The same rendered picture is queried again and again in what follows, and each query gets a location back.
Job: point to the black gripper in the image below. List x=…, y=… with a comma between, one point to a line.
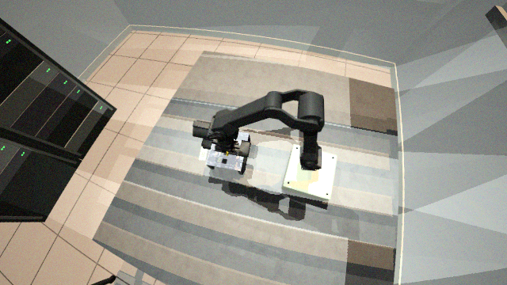
x=232, y=147

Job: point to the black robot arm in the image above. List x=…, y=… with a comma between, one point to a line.
x=310, y=120

